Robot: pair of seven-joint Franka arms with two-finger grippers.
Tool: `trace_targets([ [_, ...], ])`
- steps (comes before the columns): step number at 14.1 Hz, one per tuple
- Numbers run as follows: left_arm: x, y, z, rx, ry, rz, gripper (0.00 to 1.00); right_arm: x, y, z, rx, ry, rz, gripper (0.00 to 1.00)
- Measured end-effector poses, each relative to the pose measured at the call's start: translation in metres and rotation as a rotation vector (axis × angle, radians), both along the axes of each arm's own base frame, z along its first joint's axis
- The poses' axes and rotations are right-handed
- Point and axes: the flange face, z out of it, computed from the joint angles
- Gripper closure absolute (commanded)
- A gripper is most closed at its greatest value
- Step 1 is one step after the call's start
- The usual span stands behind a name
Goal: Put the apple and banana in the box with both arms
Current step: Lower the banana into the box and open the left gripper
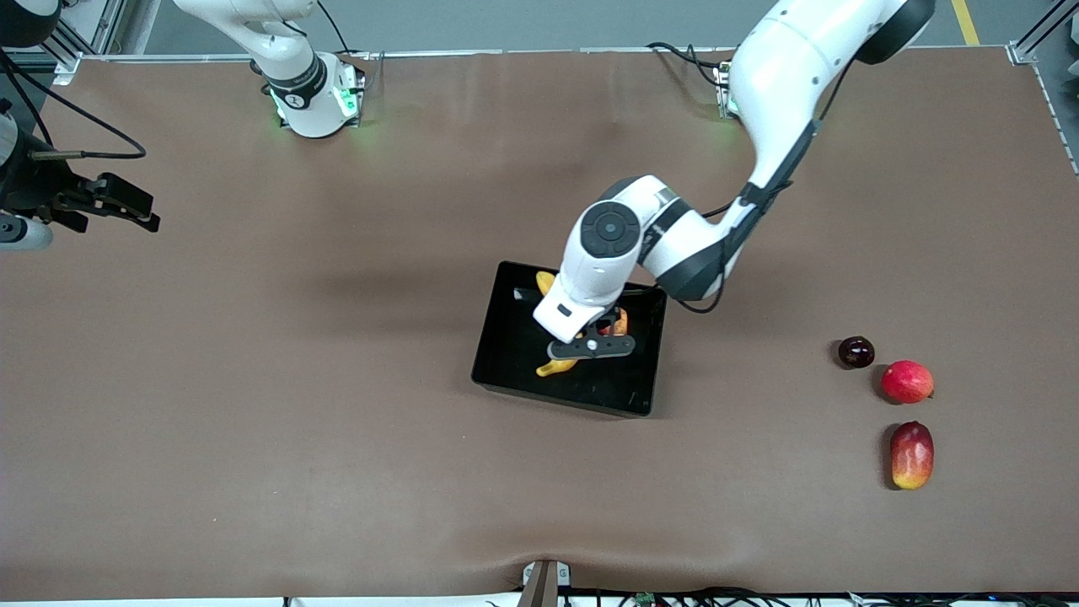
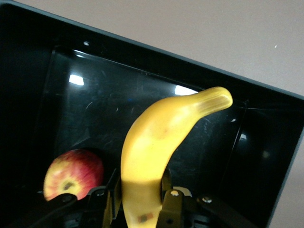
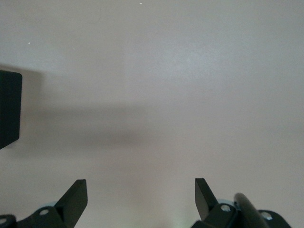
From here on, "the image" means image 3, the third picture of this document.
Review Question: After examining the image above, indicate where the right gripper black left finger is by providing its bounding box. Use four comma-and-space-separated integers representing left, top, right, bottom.
18, 179, 88, 228

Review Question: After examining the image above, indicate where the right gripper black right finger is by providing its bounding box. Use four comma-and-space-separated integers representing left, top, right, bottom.
191, 178, 238, 228

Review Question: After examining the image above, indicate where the black plastic box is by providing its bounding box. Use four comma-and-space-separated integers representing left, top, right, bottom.
0, 70, 23, 150

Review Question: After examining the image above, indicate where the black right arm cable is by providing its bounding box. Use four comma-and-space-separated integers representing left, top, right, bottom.
233, 192, 263, 228

